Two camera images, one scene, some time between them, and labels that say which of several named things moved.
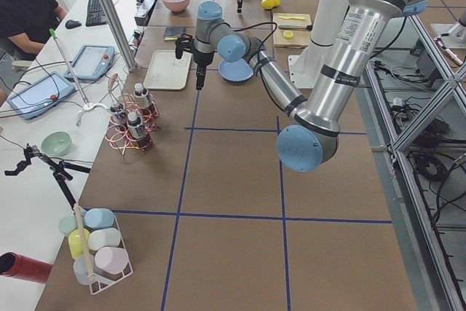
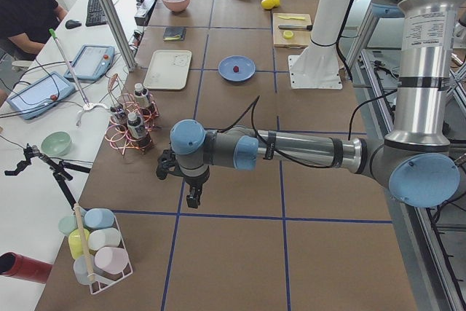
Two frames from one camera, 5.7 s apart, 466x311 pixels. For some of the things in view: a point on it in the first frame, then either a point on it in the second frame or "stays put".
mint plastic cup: (68, 223) stays put
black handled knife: (301, 27) stays put
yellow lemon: (270, 4) stays put
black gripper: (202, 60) → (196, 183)
